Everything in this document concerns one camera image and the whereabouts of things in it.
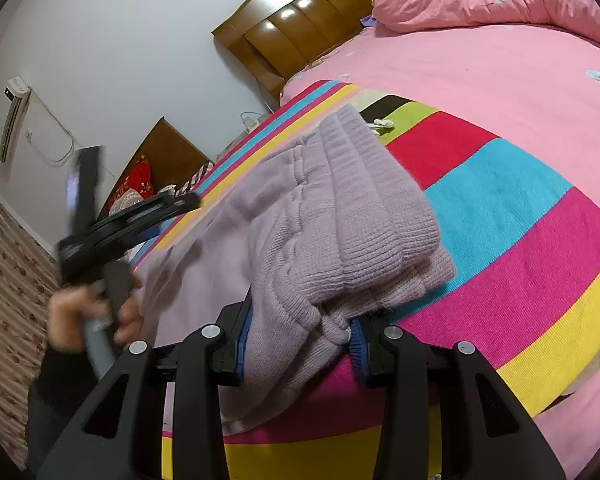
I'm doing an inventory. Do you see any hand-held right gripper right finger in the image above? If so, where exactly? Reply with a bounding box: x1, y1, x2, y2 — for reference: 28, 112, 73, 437
349, 315, 566, 480

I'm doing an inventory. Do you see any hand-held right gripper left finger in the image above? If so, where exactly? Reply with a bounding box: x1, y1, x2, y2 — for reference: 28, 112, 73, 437
36, 304, 255, 480

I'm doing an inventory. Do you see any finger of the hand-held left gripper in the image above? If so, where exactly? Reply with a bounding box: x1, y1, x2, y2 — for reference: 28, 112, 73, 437
102, 222, 163, 257
127, 192, 202, 222

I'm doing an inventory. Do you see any lilac knitted sweater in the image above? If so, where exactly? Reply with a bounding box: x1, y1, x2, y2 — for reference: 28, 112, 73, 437
132, 105, 457, 434

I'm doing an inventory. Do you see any person's left forearm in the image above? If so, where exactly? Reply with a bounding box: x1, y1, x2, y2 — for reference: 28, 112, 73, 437
24, 344, 112, 477

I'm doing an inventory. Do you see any person's left hand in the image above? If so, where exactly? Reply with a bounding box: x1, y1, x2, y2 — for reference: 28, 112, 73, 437
46, 277, 144, 352

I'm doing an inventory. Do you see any striped pink white cloth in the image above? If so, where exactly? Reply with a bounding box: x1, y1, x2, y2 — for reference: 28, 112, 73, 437
174, 160, 216, 197

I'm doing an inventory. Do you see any red patterned pillow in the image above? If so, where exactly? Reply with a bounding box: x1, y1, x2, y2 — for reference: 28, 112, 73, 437
111, 156, 157, 211

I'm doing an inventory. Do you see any dark brown wooden headboard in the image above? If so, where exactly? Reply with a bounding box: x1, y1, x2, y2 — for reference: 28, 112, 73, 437
102, 116, 214, 217

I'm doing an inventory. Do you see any white air conditioner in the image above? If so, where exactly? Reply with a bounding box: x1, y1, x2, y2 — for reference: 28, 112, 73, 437
0, 76, 32, 164

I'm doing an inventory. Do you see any brown floral striped curtain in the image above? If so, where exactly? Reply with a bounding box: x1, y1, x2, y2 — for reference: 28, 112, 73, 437
0, 175, 77, 461

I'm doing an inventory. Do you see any colourful striped blanket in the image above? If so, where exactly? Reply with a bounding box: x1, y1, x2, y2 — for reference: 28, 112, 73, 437
129, 79, 600, 480

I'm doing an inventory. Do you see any glossy wooden headboard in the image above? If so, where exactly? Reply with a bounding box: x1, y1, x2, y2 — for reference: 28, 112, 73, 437
211, 0, 446, 107

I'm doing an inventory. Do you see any pink bed sheet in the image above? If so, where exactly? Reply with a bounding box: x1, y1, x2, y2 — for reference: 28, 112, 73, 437
279, 24, 600, 478

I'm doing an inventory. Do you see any white air conditioner cable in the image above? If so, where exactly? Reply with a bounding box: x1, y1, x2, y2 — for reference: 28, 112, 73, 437
27, 92, 77, 167

